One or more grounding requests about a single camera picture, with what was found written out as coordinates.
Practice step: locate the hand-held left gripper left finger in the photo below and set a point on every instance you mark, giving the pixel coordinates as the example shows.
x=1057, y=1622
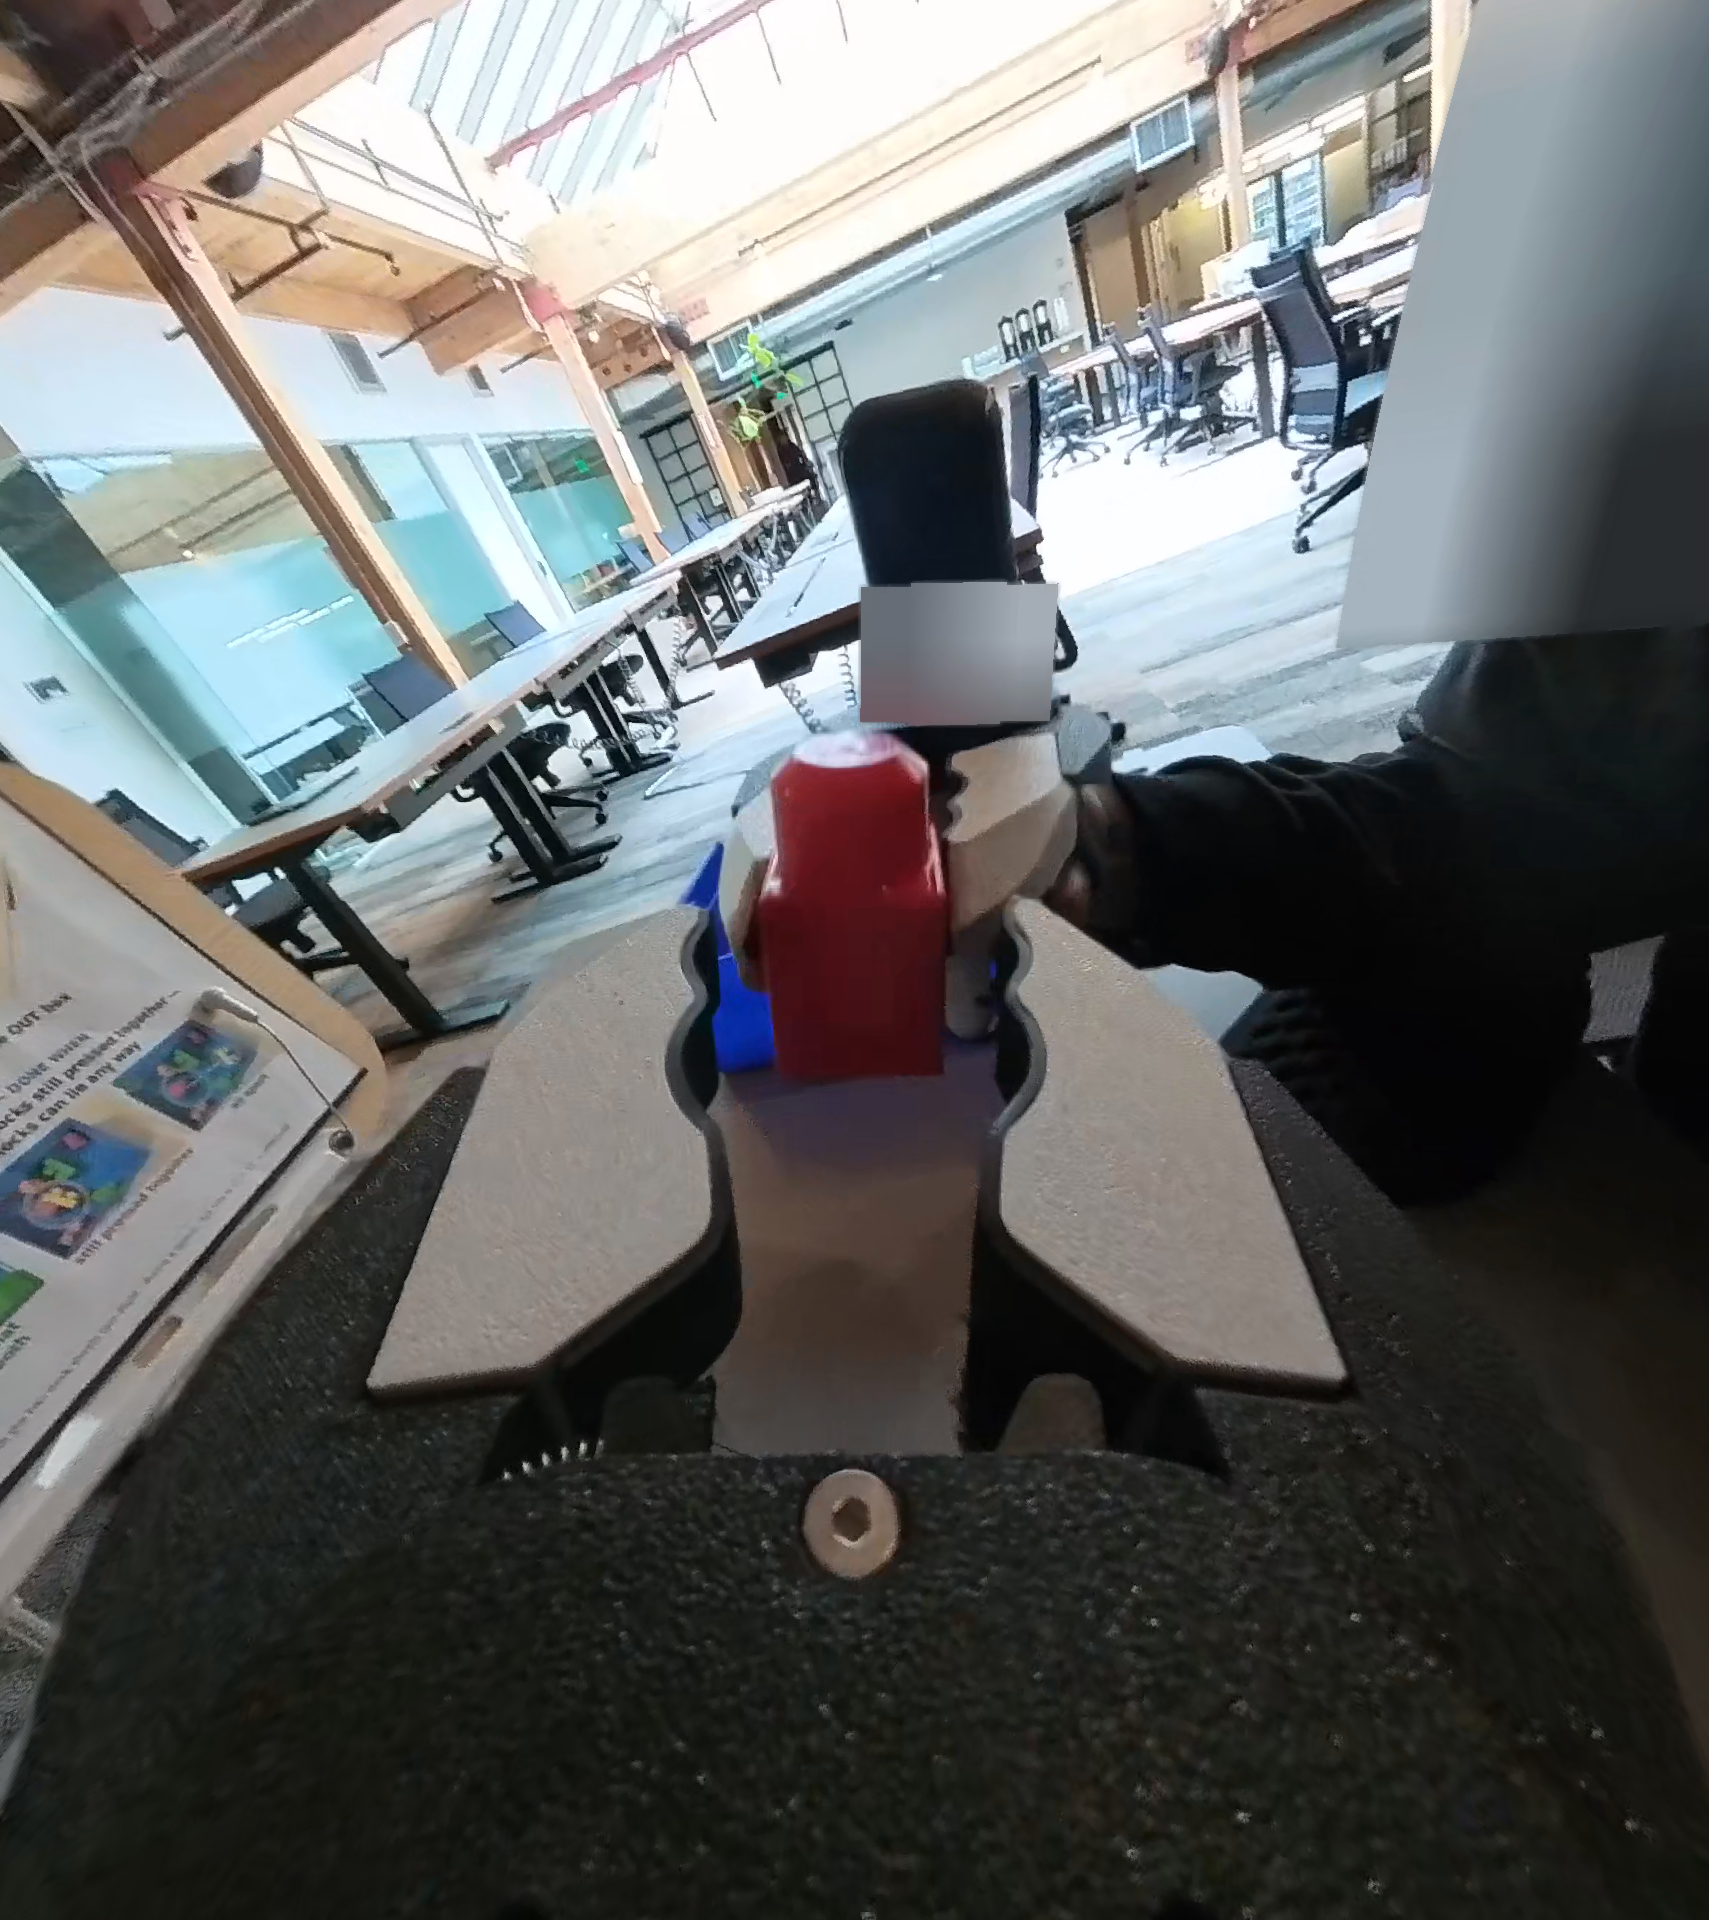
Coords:
x=555, y=1201

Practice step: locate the wooden background desk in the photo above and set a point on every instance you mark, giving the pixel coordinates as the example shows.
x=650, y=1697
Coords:
x=405, y=781

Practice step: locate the red single-stud mega block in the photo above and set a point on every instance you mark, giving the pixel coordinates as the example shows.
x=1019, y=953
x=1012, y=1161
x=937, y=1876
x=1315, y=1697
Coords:
x=854, y=931

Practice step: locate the printed instruction sheet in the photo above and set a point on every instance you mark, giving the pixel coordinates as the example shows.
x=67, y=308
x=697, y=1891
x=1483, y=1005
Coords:
x=44, y=1170

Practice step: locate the grey background table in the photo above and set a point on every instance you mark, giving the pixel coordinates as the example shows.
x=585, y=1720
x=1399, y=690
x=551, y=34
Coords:
x=1246, y=316

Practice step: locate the black office chair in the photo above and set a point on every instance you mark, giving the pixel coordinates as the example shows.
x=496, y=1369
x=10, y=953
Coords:
x=494, y=707
x=224, y=871
x=1320, y=360

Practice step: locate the row of background desks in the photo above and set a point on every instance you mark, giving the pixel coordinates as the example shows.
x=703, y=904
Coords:
x=795, y=586

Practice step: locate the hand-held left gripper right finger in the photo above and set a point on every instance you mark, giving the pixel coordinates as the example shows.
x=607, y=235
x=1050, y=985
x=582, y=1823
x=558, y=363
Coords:
x=1170, y=1201

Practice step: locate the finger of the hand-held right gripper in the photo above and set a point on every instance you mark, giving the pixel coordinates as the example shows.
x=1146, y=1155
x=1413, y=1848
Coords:
x=1005, y=841
x=750, y=886

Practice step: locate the blue plastic storage bin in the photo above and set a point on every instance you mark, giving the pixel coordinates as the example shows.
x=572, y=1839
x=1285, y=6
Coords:
x=734, y=977

